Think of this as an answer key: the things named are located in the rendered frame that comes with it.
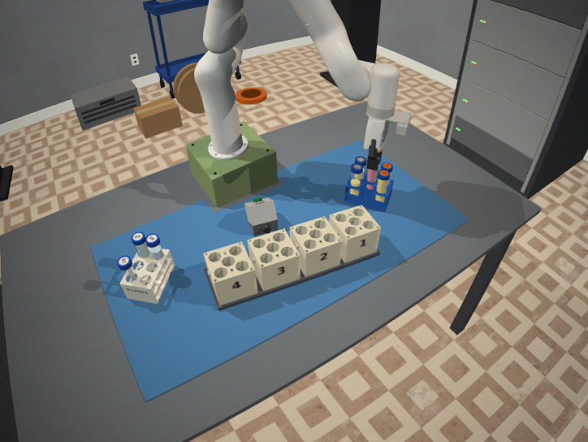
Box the blue bench mat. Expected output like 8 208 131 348
91 141 469 402

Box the blue tube rack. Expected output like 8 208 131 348
344 173 394 212

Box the tube with blue cap and grey dot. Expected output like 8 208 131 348
350 163 363 195

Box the beige tube rack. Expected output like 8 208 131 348
120 249 175 304

